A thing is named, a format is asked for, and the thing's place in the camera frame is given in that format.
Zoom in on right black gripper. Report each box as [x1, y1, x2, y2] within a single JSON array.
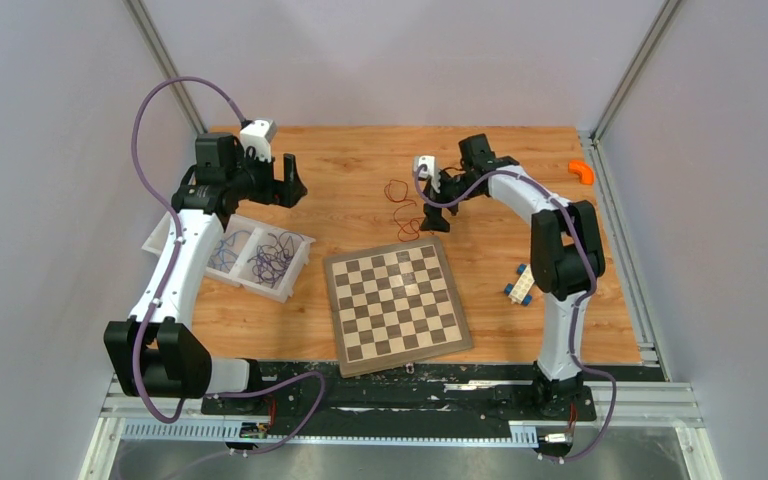
[[421, 169, 482, 233]]

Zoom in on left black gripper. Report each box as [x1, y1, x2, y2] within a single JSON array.
[[226, 145, 307, 208]]

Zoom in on blue wire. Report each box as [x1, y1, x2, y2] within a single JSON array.
[[208, 228, 254, 273]]

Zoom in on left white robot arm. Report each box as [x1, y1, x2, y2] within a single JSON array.
[[103, 124, 307, 414]]

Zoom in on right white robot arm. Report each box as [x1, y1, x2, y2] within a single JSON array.
[[412, 134, 606, 418]]

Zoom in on white plastic compartment tray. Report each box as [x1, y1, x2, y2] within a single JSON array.
[[142, 211, 317, 305]]

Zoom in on wooden chessboard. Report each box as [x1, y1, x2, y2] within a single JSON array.
[[323, 236, 473, 378]]

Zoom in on white blue toy car chassis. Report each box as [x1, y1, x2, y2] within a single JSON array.
[[504, 264, 535, 306]]

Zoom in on orange curved plastic piece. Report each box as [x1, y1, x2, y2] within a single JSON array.
[[567, 160, 595, 186]]

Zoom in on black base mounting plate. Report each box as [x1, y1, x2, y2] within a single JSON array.
[[201, 361, 596, 439]]

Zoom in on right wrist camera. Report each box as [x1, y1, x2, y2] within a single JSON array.
[[413, 155, 440, 190]]

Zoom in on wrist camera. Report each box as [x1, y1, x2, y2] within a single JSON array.
[[239, 118, 278, 163], [413, 155, 440, 190]]

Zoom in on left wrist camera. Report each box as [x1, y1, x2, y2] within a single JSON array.
[[239, 118, 278, 163]]

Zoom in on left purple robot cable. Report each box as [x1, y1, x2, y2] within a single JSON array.
[[130, 76, 327, 458]]

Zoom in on aluminium frame rail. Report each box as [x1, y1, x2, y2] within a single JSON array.
[[79, 380, 722, 479]]

